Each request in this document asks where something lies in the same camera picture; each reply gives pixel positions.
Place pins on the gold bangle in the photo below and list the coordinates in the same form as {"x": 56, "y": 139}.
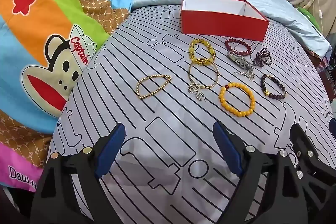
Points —
{"x": 191, "y": 76}

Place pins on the silver hair clip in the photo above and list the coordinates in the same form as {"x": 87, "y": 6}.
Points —
{"x": 240, "y": 61}

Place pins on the cartoon monkey blanket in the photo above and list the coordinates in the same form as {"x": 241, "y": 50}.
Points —
{"x": 39, "y": 29}

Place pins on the small silver brooch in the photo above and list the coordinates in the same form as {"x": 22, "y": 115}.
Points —
{"x": 248, "y": 74}

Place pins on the silver butterfly pendant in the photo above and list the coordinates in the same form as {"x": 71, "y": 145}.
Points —
{"x": 194, "y": 88}

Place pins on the red cardboard box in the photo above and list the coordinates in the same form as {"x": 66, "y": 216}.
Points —
{"x": 223, "y": 23}

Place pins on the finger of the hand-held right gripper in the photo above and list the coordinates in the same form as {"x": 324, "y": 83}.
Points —
{"x": 302, "y": 140}
{"x": 332, "y": 125}

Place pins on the green plastic object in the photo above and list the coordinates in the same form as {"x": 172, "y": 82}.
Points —
{"x": 308, "y": 15}

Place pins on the dark brown bedside furniture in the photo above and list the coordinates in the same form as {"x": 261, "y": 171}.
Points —
{"x": 326, "y": 77}

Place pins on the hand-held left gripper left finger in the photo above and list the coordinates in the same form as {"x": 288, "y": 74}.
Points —
{"x": 113, "y": 150}

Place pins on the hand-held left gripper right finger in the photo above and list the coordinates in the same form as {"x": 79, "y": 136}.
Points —
{"x": 228, "y": 150}

